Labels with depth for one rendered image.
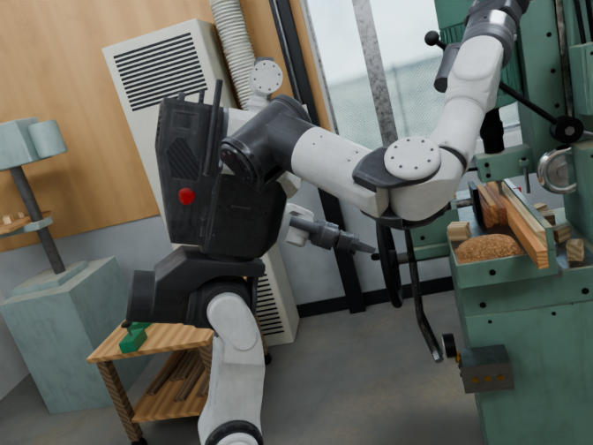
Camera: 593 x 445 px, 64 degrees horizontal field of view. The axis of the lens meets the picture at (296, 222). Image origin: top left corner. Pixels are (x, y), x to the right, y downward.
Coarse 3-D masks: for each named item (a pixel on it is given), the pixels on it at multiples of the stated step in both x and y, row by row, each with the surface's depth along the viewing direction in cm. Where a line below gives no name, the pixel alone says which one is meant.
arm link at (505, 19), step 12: (492, 0) 88; (504, 0) 86; (516, 0) 87; (528, 0) 86; (468, 12) 93; (480, 12) 85; (492, 12) 84; (504, 12) 84; (516, 12) 86; (468, 24) 87; (480, 24) 83; (492, 24) 82; (504, 24) 82; (516, 24) 86; (516, 36) 84
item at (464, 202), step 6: (474, 186) 131; (474, 192) 129; (468, 198) 134; (474, 198) 129; (456, 204) 134; (462, 204) 134; (468, 204) 133; (474, 204) 131; (480, 204) 129; (474, 210) 135; (480, 210) 130; (480, 216) 130
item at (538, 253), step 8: (488, 184) 148; (496, 192) 138; (512, 208) 123; (512, 216) 118; (520, 216) 117; (512, 224) 119; (520, 224) 112; (520, 232) 110; (528, 232) 107; (520, 240) 112; (528, 240) 103; (536, 240) 102; (528, 248) 105; (536, 248) 98; (544, 248) 97; (536, 256) 98; (544, 256) 97; (536, 264) 100; (544, 264) 98
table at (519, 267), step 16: (464, 192) 159; (464, 208) 145; (480, 224) 129; (496, 224) 126; (448, 240) 126; (416, 256) 133; (432, 256) 132; (512, 256) 107; (528, 256) 106; (464, 272) 110; (480, 272) 109; (496, 272) 108; (512, 272) 108; (528, 272) 107; (544, 272) 106
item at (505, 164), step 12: (480, 156) 130; (492, 156) 127; (504, 156) 126; (516, 156) 126; (528, 156) 125; (480, 168) 129; (492, 168) 128; (504, 168) 127; (516, 168) 127; (528, 168) 126; (480, 180) 131; (492, 180) 129
